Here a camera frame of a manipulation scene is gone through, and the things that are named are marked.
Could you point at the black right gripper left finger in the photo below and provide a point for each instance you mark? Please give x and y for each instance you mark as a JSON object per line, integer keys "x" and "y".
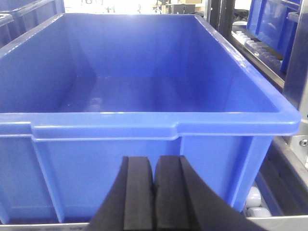
{"x": 129, "y": 205}

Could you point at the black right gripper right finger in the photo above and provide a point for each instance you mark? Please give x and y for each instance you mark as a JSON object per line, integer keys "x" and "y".
{"x": 184, "y": 202}

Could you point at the right blue plastic bin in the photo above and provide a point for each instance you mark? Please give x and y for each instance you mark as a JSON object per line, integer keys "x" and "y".
{"x": 81, "y": 91}

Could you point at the blue plastic bin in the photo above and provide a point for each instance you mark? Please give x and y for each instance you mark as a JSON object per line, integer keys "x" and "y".
{"x": 20, "y": 16}
{"x": 81, "y": 91}

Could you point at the white roller track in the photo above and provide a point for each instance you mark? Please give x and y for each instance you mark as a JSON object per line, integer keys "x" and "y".
{"x": 259, "y": 49}

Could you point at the far right blue bin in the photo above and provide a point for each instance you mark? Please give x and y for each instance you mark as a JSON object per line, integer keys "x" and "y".
{"x": 268, "y": 21}

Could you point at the left blue plastic bin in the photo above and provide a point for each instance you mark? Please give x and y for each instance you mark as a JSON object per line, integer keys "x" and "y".
{"x": 20, "y": 16}

